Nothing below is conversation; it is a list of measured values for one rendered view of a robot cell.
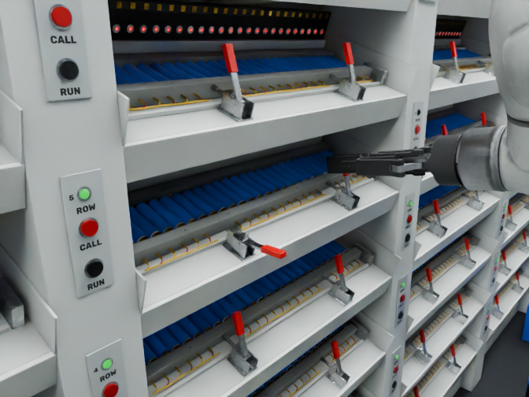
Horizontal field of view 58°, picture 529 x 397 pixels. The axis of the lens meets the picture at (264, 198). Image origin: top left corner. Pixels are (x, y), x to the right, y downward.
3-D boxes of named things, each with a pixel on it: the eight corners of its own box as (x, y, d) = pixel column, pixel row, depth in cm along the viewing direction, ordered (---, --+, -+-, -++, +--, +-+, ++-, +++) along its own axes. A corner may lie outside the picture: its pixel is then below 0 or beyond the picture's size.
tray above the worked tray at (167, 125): (398, 116, 92) (427, 46, 85) (119, 185, 49) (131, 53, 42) (318, 78, 102) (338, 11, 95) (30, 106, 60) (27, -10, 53)
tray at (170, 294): (391, 209, 98) (409, 169, 93) (136, 342, 55) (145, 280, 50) (316, 165, 108) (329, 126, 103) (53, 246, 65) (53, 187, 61)
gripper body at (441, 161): (456, 191, 67) (396, 191, 73) (479, 179, 73) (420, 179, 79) (453, 138, 65) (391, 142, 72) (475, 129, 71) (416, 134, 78)
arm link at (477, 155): (519, 183, 69) (478, 183, 73) (517, 120, 67) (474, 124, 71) (499, 198, 63) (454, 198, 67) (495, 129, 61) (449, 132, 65)
